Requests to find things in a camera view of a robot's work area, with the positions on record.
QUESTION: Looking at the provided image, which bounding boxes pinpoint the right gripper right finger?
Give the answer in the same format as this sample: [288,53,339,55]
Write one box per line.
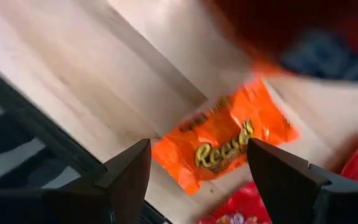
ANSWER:
[246,138,358,224]

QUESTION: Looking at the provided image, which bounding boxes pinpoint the red soda can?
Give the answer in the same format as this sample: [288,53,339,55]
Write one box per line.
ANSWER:
[203,0,358,83]

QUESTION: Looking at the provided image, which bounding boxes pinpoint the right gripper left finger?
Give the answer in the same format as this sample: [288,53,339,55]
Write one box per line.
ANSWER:
[0,139,152,224]

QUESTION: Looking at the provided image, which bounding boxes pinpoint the black aluminium table frame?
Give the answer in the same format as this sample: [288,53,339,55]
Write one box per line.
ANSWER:
[0,58,173,224]

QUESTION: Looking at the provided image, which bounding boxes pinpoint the orange Reese's candy pack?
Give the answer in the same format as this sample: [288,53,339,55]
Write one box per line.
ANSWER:
[151,76,301,196]

